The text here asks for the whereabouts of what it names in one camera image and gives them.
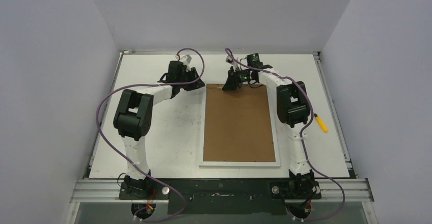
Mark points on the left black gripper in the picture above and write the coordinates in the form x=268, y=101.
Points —
x=196, y=84

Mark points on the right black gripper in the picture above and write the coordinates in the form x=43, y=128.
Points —
x=232, y=82

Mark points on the white picture frame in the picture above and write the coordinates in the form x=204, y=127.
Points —
x=238, y=128

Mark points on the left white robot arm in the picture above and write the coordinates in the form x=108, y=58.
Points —
x=133, y=119

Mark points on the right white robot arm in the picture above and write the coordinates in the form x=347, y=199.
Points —
x=292, y=107

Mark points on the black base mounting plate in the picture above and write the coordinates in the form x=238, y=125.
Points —
x=223, y=195

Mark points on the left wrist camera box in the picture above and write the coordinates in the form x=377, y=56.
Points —
x=186, y=59

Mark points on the yellow handled screwdriver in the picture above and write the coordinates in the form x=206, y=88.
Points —
x=321, y=124

